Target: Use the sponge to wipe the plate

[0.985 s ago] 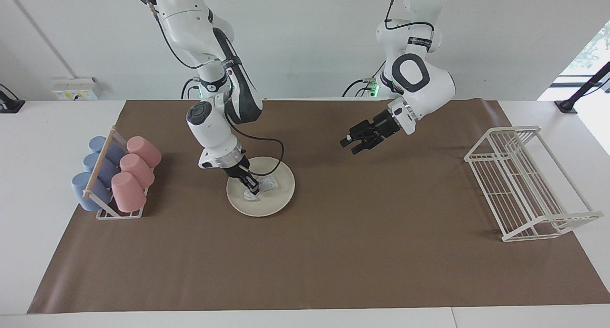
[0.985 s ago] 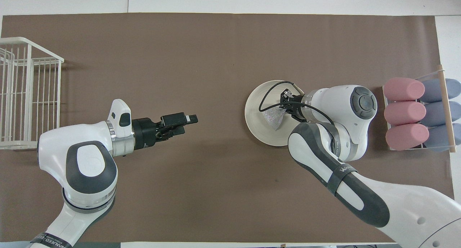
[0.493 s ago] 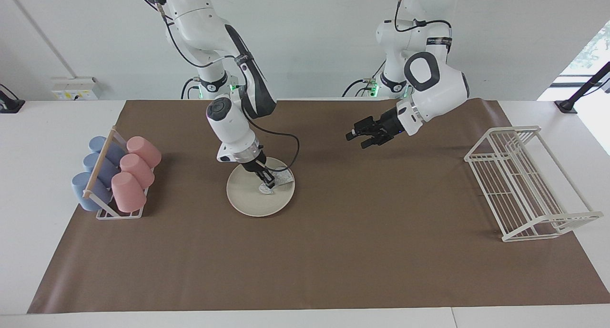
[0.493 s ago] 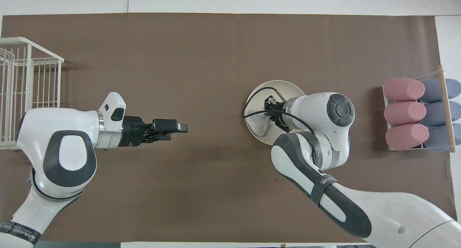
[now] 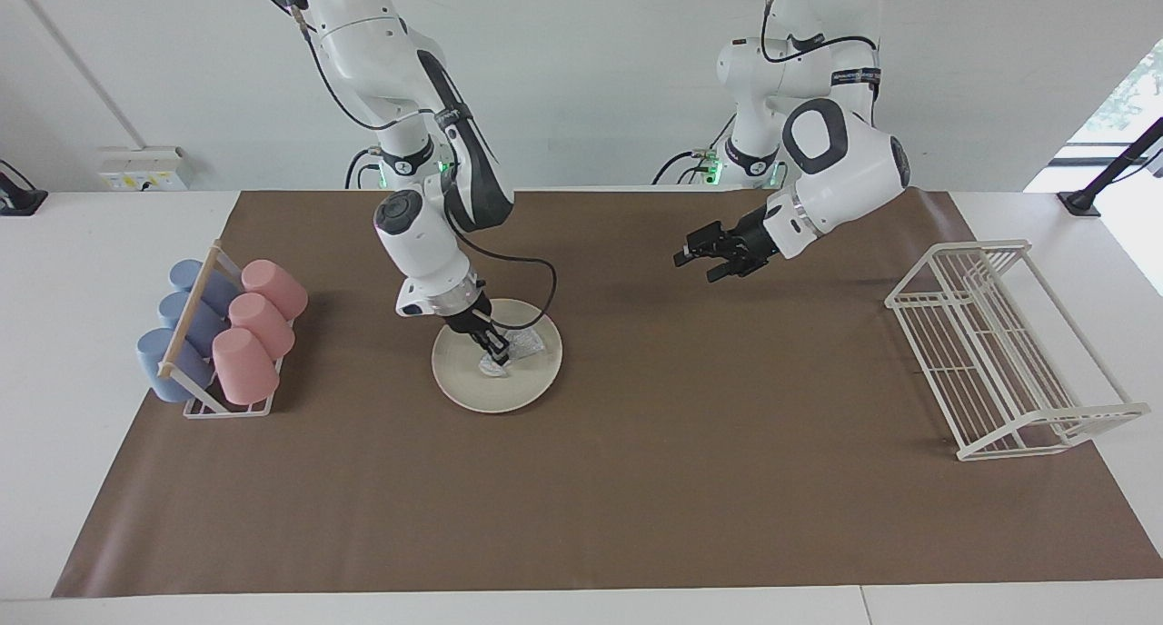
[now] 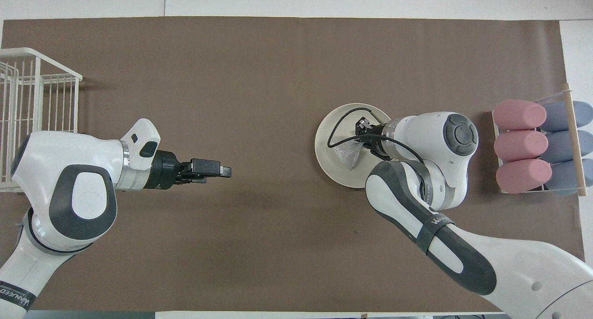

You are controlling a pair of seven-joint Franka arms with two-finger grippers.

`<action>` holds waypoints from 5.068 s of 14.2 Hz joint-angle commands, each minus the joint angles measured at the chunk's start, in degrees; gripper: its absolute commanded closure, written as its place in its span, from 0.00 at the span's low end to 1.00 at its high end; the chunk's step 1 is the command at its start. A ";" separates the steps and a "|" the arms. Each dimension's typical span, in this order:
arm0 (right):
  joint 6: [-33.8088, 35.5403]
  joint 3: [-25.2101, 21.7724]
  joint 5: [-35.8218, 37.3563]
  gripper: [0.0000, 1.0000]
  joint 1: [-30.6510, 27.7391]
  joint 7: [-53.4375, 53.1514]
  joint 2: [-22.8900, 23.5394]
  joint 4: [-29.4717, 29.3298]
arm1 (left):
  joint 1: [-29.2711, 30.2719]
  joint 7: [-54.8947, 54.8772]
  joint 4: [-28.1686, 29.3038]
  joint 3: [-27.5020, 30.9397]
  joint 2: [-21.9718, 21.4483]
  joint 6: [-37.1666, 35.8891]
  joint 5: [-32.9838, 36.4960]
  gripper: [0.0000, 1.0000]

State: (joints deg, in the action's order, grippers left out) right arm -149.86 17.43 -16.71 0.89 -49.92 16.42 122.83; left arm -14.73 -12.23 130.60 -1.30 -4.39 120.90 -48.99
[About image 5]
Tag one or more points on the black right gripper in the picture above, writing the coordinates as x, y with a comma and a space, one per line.
480, 328

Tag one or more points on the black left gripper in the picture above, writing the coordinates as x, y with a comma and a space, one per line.
731, 252

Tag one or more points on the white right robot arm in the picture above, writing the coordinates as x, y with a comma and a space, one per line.
427, 243

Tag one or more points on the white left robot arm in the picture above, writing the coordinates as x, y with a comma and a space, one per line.
845, 180

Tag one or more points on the cream round plate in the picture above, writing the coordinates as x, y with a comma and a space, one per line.
509, 393

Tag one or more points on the black right wrist sensor cylinder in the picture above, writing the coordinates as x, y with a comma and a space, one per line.
465, 307

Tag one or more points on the black wrist sensor cylinder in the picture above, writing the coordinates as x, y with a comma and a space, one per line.
759, 236
465, 307

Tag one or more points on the black left wrist sensor cylinder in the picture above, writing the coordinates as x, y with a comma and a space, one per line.
759, 236

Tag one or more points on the brown paper table mat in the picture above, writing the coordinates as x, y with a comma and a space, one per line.
636, 498

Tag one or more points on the pink plastic cup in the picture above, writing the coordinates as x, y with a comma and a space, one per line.
263, 323
243, 366
277, 287

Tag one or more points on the cup rack with wooden bar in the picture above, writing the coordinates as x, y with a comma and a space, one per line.
191, 307

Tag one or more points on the blue plastic cup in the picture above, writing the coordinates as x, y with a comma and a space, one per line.
162, 366
186, 272
182, 314

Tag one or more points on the black table clamp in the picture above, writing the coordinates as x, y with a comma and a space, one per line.
18, 203

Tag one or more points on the white wall socket box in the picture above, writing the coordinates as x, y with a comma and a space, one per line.
145, 166

